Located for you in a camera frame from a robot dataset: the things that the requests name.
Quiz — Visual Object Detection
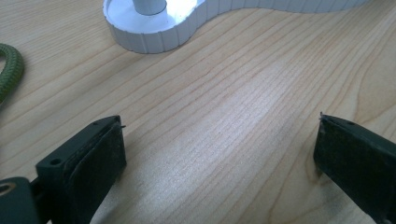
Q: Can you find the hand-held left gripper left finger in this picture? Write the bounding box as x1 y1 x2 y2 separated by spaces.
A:
35 115 128 224

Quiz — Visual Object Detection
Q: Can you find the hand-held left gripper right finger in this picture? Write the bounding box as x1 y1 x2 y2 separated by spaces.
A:
313 112 396 224

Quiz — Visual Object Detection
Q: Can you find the green rope keychain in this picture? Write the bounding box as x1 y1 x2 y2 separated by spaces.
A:
0 43 25 105

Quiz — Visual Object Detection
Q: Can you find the white round post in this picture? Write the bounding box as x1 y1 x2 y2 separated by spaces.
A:
133 0 168 17

